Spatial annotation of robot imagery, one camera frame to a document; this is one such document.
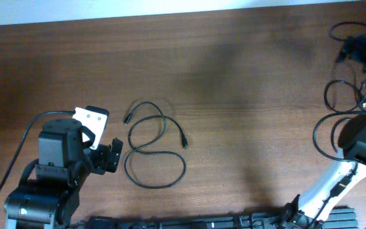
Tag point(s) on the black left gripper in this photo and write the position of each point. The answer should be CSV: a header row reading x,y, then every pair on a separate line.
x,y
107,158

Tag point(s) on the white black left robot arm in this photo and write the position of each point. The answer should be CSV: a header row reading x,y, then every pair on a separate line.
x,y
48,192

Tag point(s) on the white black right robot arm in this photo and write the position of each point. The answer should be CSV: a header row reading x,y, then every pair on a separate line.
x,y
313,208

